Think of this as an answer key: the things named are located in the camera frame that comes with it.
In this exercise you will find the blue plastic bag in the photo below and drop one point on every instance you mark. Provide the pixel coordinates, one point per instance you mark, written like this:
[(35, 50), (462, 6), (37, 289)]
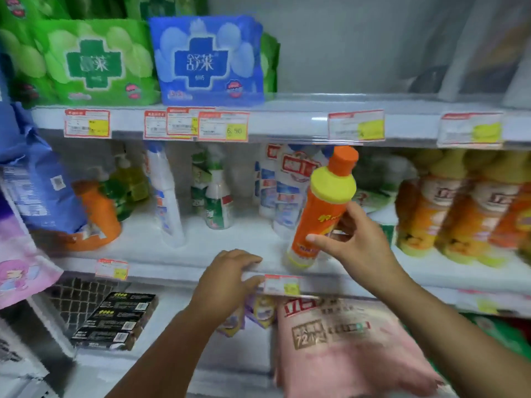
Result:
[(41, 186)]

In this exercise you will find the pink detergent bag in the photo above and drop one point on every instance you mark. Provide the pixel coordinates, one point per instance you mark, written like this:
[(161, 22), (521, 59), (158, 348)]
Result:
[(348, 352)]

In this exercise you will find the white and green bottle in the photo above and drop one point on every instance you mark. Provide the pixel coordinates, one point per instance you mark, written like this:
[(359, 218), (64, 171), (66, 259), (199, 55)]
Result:
[(218, 203), (199, 178)]

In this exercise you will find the orange bottle with yellow cap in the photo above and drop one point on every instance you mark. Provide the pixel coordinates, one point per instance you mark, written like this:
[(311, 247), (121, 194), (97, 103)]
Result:
[(516, 219), (473, 219), (423, 211)]

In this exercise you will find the person's right forearm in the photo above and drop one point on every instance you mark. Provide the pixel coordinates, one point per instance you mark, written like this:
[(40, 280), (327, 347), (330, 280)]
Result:
[(452, 335)]

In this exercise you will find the person's right thumb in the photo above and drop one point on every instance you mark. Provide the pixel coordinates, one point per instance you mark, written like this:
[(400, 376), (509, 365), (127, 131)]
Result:
[(327, 242)]

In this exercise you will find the orange bottle with yellow collar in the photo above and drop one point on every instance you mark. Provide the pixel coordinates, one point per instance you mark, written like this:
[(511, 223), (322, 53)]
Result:
[(319, 211)]

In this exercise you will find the purple and yellow packet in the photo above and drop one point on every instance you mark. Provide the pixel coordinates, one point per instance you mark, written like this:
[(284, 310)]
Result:
[(261, 312), (232, 325)]

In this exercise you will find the orange detergent jug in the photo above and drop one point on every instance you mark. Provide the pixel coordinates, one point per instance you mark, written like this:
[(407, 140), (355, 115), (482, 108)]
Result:
[(97, 219)]

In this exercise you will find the clear plastic wrapped goods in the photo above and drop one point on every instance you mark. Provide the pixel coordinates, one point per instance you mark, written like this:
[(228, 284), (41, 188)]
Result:
[(473, 45)]

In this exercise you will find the red and yellow price tag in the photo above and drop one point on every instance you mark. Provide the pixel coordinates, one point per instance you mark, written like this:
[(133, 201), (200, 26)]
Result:
[(485, 306), (87, 123), (112, 269), (224, 126), (154, 125), (471, 130), (356, 125), (180, 120), (282, 285)]

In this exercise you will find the yellow pump bottle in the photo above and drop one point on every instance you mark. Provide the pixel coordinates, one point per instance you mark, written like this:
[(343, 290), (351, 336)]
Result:
[(130, 178)]

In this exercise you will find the grey shelf frame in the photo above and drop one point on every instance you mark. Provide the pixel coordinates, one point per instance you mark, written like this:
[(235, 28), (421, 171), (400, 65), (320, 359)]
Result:
[(29, 356)]

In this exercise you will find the person's left thumb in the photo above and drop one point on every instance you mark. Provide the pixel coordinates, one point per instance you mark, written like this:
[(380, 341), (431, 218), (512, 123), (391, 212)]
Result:
[(252, 283)]

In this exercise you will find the blue packet with cross print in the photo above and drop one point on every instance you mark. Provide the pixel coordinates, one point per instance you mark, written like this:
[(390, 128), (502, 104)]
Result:
[(207, 62)]

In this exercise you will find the person's left hand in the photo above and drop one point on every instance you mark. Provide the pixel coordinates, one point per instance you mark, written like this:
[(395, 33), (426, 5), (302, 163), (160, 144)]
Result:
[(220, 285)]

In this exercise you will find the black box pack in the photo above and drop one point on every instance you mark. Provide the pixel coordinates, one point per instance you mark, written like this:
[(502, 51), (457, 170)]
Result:
[(116, 321)]

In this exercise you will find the person's right hand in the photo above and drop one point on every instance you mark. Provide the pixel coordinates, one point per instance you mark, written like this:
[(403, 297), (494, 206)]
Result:
[(365, 248)]

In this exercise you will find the green pump bottle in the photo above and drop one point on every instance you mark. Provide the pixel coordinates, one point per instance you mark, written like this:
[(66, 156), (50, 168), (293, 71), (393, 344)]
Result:
[(118, 198)]

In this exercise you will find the person's left forearm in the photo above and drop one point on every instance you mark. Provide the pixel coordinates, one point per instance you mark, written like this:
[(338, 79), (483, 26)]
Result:
[(166, 356)]

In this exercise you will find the green package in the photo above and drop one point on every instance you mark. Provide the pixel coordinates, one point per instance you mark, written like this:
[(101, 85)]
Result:
[(502, 335)]

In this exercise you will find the white blue bottle red label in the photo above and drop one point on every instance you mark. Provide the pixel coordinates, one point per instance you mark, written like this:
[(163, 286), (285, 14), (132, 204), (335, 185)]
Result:
[(290, 190), (267, 186)]

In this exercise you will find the white spray bottle blue cap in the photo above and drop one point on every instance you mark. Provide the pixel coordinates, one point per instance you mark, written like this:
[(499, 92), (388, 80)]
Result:
[(166, 198)]

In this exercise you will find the pink printed bag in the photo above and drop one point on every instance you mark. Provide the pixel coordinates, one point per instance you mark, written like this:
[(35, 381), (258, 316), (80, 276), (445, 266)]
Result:
[(20, 265)]

